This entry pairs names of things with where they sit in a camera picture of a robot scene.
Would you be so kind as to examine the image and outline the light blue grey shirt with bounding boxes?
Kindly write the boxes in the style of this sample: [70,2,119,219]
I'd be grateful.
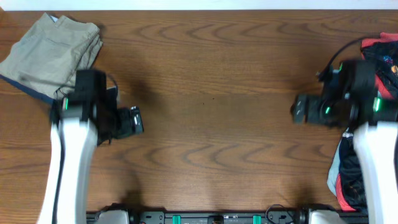
[326,150,340,196]

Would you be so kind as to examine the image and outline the black and red jersey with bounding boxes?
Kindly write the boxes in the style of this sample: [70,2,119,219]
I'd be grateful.
[336,32,397,214]

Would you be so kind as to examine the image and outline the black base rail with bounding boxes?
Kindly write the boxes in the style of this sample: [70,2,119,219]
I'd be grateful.
[86,203,369,224]

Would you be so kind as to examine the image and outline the khaki beige shorts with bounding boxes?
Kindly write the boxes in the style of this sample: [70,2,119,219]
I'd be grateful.
[1,13,103,99]

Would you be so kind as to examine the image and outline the folded navy blue shorts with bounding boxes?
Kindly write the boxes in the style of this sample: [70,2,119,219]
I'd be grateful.
[1,75,54,105]

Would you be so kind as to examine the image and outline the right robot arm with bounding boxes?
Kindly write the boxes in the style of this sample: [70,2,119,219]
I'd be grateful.
[291,60,397,223]

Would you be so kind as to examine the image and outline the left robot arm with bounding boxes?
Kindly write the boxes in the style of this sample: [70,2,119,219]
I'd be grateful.
[37,70,144,223]

